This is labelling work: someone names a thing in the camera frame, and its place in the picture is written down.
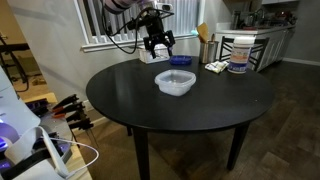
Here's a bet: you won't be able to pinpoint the round black table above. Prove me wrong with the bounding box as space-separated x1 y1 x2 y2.
85 56 276 180

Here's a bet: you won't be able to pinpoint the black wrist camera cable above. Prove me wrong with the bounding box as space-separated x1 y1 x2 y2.
99 7 175 55

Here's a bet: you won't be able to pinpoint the crumpled snack packet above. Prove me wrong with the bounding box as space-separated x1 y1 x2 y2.
204 59 230 74

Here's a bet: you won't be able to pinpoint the white cable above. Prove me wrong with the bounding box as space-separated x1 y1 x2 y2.
49 137 100 178

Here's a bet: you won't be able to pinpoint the white wipes canister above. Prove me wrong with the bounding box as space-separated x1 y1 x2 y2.
227 35 257 75

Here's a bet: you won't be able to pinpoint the white kitchen counter cabinet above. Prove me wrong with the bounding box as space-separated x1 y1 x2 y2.
214 22 298 73

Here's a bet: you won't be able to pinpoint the metal utensil holder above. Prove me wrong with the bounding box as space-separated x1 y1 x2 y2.
198 40 220 65

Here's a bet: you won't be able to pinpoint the dark wooden chair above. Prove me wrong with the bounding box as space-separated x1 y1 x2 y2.
219 35 270 73

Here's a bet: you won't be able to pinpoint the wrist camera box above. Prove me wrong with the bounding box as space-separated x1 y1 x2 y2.
154 2 175 13

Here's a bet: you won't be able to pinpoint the wooden spatula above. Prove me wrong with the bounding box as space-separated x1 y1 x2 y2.
196 22 210 44

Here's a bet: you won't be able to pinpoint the blue bowl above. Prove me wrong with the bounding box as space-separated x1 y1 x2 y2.
168 54 193 66

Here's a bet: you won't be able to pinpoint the black metal stand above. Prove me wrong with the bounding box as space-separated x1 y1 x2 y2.
0 33 32 93

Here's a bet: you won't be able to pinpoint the white window sill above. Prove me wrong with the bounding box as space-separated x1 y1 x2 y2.
80 33 201 54

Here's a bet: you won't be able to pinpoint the light wooden robot stand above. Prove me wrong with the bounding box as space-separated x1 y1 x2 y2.
23 91 93 180

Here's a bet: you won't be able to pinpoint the white plastic basket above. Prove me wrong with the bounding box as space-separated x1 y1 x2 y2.
138 44 171 64

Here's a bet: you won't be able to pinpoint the black clamp orange tips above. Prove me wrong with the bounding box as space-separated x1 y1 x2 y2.
68 118 94 132
65 109 88 123
51 93 80 113
53 101 86 118

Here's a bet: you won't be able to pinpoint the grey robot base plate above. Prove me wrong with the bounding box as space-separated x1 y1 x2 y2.
0 114 73 174

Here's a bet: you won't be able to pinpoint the white window blinds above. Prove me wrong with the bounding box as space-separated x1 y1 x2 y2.
76 0 201 46

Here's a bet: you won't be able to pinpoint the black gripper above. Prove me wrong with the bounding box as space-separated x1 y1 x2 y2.
143 13 177 60

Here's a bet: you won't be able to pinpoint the clear square plastic container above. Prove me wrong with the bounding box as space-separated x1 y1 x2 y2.
154 69 197 89
154 74 197 98

